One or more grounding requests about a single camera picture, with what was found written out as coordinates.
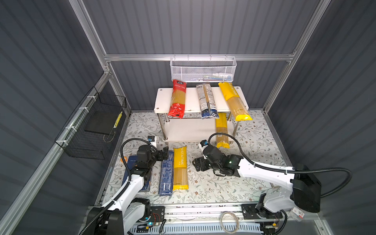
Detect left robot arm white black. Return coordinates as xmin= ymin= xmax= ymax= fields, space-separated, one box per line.
xmin=80 ymin=145 xmax=169 ymax=235

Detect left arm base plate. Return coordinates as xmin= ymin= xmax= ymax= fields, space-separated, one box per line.
xmin=138 ymin=206 xmax=165 ymax=223

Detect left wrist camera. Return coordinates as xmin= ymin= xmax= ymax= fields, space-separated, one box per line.
xmin=147 ymin=136 xmax=158 ymax=147

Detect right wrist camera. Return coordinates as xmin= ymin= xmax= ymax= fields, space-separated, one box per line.
xmin=198 ymin=140 xmax=209 ymax=151

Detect white wire mesh basket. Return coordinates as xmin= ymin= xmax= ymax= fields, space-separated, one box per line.
xmin=170 ymin=56 xmax=237 ymax=83

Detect black wire basket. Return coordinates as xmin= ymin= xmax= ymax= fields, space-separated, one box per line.
xmin=55 ymin=88 xmax=127 ymax=160

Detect tubes in white basket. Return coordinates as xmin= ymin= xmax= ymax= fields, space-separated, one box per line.
xmin=191 ymin=73 xmax=234 ymax=82

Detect clear blue spaghetti pack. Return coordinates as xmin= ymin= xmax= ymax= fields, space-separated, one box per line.
xmin=196 ymin=83 xmax=219 ymax=119

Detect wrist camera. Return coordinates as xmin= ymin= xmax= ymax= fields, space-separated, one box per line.
xmin=198 ymin=140 xmax=209 ymax=151
xmin=147 ymin=136 xmax=158 ymax=147

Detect red white tag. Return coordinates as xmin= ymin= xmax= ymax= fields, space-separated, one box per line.
xmin=289 ymin=207 xmax=305 ymax=222

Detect coiled white cable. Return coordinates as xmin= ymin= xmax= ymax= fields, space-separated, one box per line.
xmin=219 ymin=211 xmax=240 ymax=234

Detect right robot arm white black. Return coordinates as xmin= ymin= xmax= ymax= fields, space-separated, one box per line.
xmin=193 ymin=144 xmax=321 ymax=218

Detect blue spaghetti box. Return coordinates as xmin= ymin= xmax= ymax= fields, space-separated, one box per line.
xmin=159 ymin=150 xmax=174 ymax=196

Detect yellow Pastatime spaghetti pack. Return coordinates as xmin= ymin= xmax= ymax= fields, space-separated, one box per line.
xmin=173 ymin=146 xmax=189 ymax=191

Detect red spaghetti pack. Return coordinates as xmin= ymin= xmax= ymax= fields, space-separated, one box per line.
xmin=168 ymin=79 xmax=187 ymax=118

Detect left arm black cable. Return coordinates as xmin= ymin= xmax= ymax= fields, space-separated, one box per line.
xmin=77 ymin=137 xmax=152 ymax=235

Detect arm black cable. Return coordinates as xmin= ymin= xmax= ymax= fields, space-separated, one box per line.
xmin=208 ymin=132 xmax=353 ymax=198
xmin=77 ymin=137 xmax=152 ymax=235

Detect yellow green striped tool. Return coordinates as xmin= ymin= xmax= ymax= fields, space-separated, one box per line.
xmin=113 ymin=111 xmax=123 ymax=129

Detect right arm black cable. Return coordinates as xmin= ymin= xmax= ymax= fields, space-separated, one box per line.
xmin=208 ymin=132 xmax=353 ymax=198

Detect dark blue pasta box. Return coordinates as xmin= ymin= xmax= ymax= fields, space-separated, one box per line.
xmin=121 ymin=155 xmax=152 ymax=193

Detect white two-tier shelf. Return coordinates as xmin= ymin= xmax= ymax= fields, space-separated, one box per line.
xmin=154 ymin=86 xmax=249 ymax=142

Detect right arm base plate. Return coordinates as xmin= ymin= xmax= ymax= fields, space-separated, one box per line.
xmin=241 ymin=203 xmax=283 ymax=220

